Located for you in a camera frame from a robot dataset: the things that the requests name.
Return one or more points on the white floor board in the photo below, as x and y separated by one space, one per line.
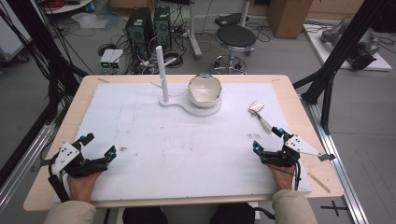
317 49

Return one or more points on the black metal frame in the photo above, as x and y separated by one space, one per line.
336 59

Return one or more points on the wooden table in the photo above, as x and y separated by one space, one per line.
314 124

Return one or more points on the person's left hand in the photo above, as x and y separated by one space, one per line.
81 188

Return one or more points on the white table leg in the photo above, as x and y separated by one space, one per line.
244 12
193 31

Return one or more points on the black tape cross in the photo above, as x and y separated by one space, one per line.
334 207

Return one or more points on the white power supply box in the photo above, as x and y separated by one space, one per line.
106 59
117 59

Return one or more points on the person's right hand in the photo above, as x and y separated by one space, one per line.
283 177

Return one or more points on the white stand with pole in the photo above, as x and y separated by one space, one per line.
164 81

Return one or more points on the round white table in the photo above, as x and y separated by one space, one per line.
68 6

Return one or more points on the aluminium rail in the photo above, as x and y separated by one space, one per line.
339 174
21 168

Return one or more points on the white table mat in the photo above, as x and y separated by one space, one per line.
180 149

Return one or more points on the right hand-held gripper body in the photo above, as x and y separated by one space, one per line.
281 158

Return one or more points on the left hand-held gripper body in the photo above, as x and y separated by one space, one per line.
70 157

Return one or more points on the large black computer tower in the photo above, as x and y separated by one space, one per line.
139 29

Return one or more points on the thin wooden stick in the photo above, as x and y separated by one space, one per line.
319 182

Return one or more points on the black flat floor plate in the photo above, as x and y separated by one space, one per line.
227 19

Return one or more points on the black round stool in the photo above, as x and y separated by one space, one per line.
236 36

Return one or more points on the cardboard box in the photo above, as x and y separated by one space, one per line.
288 17

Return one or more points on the clear plastic sheet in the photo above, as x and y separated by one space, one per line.
90 20

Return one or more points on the small black computer tower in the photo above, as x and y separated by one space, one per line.
162 25

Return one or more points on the grey robot device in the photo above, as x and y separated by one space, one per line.
364 49

